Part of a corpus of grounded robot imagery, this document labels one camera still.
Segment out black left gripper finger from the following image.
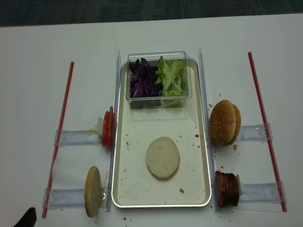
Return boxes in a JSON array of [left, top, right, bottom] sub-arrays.
[[14, 207, 37, 227]]

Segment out clear tomato dispenser track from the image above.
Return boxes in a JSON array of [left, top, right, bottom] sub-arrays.
[[54, 130, 102, 147]]

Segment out white pusher block at tomato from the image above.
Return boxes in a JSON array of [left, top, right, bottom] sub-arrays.
[[96, 117, 104, 140]]

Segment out red tomato slices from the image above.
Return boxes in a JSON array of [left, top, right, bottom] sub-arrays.
[[102, 106, 115, 148]]

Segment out green lettuce leaves in box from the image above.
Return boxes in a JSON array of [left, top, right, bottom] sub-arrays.
[[156, 56, 187, 107]]

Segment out white pusher block at patties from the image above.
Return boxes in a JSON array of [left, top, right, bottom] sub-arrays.
[[235, 175, 244, 198]]

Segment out clear bun slice dispenser track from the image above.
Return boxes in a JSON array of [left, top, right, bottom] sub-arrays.
[[42, 187, 111, 212]]

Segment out upright bun slice left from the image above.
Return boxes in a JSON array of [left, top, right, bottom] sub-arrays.
[[84, 166, 101, 218]]

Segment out red rod left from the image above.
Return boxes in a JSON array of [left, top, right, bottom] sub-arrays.
[[42, 61, 74, 219]]

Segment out red rod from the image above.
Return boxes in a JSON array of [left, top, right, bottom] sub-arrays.
[[248, 52, 287, 212], [42, 61, 74, 219]]

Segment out cream rectangular serving tray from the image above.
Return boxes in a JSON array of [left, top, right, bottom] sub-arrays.
[[111, 59, 212, 208]]

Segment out bun bottom slice on tray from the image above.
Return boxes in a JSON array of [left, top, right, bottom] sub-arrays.
[[145, 137, 180, 180]]

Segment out purple cabbage leaves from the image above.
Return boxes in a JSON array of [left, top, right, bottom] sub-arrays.
[[129, 58, 163, 109]]

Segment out clear plastic salad box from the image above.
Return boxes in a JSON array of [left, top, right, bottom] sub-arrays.
[[126, 51, 192, 109]]

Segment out sesame burger bun tops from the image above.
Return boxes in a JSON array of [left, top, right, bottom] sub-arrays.
[[209, 100, 241, 146]]

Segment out clear patty dispenser track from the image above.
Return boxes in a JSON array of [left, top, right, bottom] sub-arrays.
[[239, 182, 287, 203]]

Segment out clear sesame bun dispenser track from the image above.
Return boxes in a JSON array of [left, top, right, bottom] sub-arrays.
[[236, 123, 273, 141]]

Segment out red rod right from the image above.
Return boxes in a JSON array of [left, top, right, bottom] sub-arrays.
[[248, 52, 287, 212]]

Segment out clear long rail left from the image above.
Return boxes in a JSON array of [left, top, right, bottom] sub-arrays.
[[106, 50, 121, 212]]

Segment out clear long rail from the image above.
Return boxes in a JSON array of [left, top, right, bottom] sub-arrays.
[[106, 50, 121, 212], [198, 47, 221, 212]]

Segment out clear long rail right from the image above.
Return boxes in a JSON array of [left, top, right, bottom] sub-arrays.
[[198, 47, 221, 212]]

